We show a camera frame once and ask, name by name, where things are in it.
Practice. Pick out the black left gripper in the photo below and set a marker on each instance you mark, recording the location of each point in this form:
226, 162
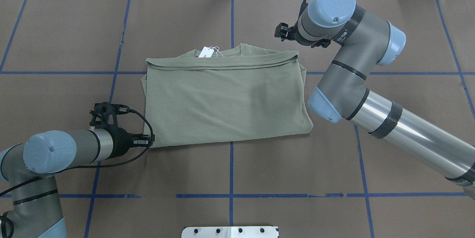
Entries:
121, 141

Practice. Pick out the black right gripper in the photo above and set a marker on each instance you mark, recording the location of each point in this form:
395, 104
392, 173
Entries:
284, 32

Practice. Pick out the olive green long-sleeve shirt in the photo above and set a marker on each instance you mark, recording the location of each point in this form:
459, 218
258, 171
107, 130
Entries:
243, 93

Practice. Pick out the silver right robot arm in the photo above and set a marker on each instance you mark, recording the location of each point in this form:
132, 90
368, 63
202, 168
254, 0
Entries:
367, 41

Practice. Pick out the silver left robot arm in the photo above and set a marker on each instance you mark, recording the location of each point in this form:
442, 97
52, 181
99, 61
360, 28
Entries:
30, 169

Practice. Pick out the white hang tag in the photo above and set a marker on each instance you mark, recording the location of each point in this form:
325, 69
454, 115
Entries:
206, 52

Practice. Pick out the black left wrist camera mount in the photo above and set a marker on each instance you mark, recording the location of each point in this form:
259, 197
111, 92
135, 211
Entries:
104, 115

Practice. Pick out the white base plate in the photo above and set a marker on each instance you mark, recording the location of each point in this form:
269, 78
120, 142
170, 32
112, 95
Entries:
231, 232

